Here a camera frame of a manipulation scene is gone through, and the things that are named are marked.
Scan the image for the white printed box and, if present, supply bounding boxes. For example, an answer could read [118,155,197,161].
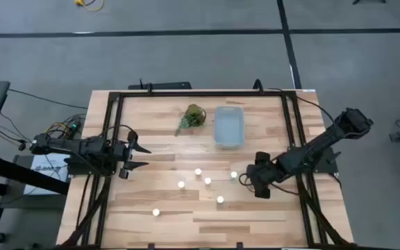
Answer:
[22,153,71,196]

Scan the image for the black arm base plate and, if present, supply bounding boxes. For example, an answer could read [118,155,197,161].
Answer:
[315,146,340,175]

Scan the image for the black bar device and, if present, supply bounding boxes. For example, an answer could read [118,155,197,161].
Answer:
[127,78,192,91]

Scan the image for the yellow cable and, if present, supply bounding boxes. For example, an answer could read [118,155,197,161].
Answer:
[74,0,104,12]

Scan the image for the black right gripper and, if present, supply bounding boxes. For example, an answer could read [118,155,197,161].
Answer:
[247,151,281,200]

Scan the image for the grey plastic basket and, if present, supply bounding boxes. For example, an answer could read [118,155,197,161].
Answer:
[214,106,246,149]

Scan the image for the black floor cable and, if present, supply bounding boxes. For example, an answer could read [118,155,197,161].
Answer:
[7,87,88,110]

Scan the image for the black stand leg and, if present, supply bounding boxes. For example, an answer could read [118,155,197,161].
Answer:
[351,0,388,6]

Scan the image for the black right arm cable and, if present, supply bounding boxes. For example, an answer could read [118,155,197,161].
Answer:
[267,87,337,124]

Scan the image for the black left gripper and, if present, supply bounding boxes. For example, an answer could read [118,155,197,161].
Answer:
[111,131,152,180]

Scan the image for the green succulent potted plant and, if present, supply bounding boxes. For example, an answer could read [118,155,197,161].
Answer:
[174,103,207,137]

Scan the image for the black aluminium table frame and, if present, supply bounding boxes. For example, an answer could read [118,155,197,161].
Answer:
[60,89,357,250]

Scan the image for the black cable loop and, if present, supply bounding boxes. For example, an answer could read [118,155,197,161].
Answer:
[251,78,266,95]

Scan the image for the cable bundle with green light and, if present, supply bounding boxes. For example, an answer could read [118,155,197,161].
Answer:
[45,113,87,140]

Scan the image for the black desk beam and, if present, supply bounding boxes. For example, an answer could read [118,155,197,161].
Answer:
[0,151,71,196]

